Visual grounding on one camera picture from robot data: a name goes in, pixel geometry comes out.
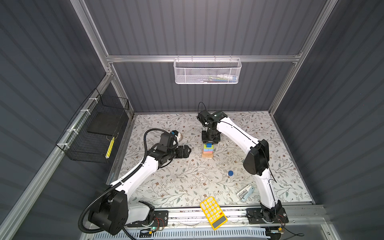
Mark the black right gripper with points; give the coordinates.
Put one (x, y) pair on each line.
(204, 140)

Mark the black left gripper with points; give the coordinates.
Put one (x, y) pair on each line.
(185, 153)

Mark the green block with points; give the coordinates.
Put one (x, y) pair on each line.
(212, 148)

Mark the wooden block with holes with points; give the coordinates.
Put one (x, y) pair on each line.
(208, 156)

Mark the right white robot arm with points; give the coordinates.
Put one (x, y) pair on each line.
(256, 161)

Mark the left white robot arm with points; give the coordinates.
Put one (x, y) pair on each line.
(111, 211)

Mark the tape roll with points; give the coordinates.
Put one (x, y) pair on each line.
(179, 137)

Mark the pens in white basket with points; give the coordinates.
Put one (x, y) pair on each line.
(220, 79)

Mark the white light-blue stapler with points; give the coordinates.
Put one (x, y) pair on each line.
(245, 193)

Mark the yellow calculator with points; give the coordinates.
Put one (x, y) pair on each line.
(213, 213)

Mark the yellow marker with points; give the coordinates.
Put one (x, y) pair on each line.
(110, 148)

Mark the white wire basket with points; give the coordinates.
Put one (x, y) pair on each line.
(188, 70)

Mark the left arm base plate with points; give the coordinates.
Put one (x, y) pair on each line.
(158, 219)

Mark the black wire basket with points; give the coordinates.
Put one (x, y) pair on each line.
(87, 139)

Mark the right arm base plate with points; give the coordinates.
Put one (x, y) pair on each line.
(266, 216)

